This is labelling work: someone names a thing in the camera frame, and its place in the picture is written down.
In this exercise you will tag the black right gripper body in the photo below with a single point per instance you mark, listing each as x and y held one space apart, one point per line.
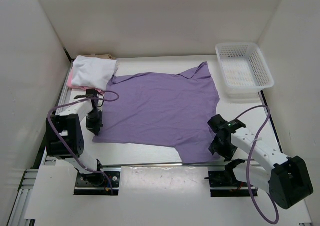
219 141

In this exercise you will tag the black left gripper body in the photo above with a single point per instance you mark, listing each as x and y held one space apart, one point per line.
94 119

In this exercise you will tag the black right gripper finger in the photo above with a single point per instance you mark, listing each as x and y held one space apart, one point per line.
213 147
228 154

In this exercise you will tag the pink t shirt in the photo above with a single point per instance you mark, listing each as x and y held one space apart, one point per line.
84 80

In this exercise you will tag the white t shirt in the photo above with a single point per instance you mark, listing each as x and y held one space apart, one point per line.
103 69

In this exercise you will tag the lavender t shirt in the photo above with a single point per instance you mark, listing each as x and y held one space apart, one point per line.
165 110

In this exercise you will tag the beige t shirt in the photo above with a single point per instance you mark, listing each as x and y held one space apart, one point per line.
106 57

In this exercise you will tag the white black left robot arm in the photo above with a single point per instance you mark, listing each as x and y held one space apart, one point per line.
65 140

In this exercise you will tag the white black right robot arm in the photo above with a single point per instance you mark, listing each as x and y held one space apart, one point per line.
286 179

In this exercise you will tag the white plastic laundry basket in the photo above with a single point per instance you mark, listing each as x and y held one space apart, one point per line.
244 69

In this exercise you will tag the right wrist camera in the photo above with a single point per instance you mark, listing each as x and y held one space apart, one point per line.
218 124

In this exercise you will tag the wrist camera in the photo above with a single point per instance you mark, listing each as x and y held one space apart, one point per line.
218 124
89 95

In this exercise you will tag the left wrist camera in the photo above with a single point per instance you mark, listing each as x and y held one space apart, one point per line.
89 95

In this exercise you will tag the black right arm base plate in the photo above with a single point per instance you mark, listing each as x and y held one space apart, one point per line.
220 187

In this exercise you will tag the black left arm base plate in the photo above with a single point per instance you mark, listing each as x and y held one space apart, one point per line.
97 184

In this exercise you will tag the aluminium frame rail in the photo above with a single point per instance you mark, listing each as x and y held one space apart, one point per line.
37 102

